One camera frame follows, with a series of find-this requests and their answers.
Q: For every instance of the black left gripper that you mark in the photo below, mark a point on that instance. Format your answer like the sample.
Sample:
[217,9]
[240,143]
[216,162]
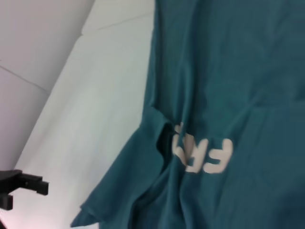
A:
[8,182]

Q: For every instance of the teal t-shirt with cream letters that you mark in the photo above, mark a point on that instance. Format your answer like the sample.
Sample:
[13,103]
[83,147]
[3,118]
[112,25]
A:
[214,71]

